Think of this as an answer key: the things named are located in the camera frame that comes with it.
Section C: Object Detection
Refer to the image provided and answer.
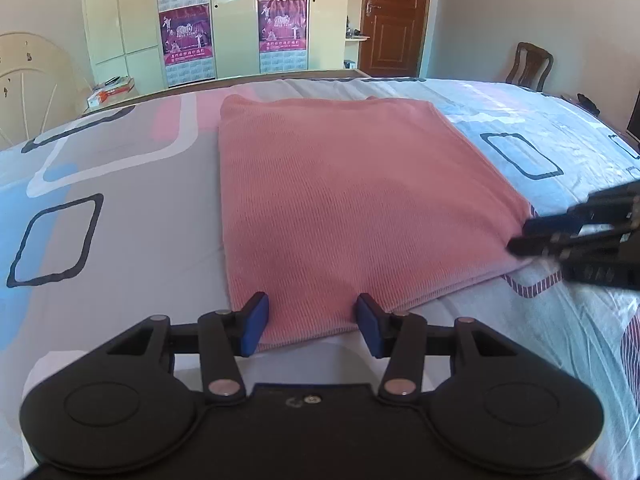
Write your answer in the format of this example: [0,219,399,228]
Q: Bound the wooden chair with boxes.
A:
[505,41,554,92]

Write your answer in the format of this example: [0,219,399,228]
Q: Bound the cream wardrobe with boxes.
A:
[80,0,351,93]

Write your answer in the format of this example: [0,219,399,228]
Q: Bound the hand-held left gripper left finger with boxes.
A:
[105,291,271,406]

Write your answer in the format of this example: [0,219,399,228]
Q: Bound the patterned bed sheet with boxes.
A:
[0,76,640,480]

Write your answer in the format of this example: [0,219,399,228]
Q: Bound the wooden bed frame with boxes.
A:
[75,69,371,117]

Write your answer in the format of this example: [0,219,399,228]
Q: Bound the orange and white box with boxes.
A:
[87,77,136,109]

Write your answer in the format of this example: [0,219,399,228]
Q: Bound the black monitor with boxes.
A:
[625,87,640,142]

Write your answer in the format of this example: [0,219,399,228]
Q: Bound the cream headboard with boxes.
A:
[0,32,93,151]

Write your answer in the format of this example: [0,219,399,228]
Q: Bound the pink towel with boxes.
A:
[218,94,533,353]

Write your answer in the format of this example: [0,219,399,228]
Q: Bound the cream corner shelf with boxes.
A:
[342,0,373,71]

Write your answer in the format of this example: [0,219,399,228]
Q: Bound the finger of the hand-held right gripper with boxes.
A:
[507,232,623,262]
[522,180,640,237]

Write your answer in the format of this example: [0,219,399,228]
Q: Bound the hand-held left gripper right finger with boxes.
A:
[355,293,532,405]

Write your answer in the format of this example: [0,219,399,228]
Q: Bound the brown wooden door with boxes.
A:
[359,0,433,77]

